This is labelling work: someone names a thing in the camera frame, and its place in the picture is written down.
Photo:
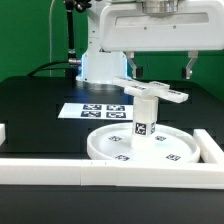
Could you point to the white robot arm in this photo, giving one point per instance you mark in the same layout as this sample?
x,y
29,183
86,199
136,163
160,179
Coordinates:
x,y
99,67

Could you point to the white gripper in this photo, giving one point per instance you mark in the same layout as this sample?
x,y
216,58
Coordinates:
x,y
195,26

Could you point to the white marker sheet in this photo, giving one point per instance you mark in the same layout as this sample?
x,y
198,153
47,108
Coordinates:
x,y
96,111

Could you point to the white left fence rail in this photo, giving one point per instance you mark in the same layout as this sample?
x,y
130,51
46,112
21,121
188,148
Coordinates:
x,y
2,134

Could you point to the white right fence rail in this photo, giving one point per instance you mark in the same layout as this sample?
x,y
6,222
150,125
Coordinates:
x,y
210,150

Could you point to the white cross-shaped table base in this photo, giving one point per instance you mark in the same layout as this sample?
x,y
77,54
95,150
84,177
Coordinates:
x,y
153,88

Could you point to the white front fence rail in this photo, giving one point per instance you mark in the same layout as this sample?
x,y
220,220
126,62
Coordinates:
x,y
110,173

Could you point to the white round table top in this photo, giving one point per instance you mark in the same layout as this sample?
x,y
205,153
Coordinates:
x,y
166,144

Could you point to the white fence rail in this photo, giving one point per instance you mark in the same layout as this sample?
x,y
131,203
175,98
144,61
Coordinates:
x,y
110,173
2,134
210,150

